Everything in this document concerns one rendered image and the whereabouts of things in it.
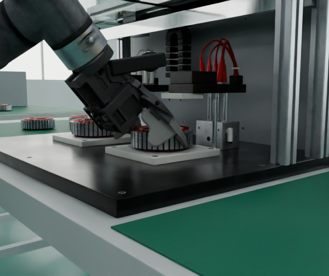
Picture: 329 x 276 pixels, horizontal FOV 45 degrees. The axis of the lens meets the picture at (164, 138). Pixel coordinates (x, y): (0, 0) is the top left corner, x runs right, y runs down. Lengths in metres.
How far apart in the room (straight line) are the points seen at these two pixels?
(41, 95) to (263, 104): 4.95
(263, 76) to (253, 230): 0.51
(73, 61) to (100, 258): 0.31
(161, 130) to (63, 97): 5.18
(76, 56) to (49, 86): 5.12
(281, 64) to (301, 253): 0.35
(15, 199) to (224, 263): 0.37
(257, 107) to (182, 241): 0.54
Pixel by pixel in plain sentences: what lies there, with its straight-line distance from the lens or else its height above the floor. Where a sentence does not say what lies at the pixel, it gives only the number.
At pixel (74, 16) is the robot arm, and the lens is 0.59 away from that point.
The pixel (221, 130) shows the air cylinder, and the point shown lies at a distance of 0.77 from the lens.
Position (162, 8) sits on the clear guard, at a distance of 0.89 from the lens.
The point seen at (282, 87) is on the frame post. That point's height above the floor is 0.89.
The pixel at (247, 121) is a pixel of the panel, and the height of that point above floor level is 0.82.
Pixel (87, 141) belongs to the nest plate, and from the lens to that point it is 0.82.
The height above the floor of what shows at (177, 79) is 0.91.
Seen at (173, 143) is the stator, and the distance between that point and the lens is 0.66.
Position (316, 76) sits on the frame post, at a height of 0.91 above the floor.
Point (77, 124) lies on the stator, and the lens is 0.88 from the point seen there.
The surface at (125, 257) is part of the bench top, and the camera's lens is 0.36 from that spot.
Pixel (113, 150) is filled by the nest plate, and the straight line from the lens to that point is 0.71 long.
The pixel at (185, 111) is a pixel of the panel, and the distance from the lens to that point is 1.04.
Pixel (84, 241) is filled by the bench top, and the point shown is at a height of 0.73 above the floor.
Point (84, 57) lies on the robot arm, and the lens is 0.59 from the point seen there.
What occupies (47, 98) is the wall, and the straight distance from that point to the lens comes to 5.71.
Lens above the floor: 0.89
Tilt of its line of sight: 7 degrees down
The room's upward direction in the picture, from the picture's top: straight up
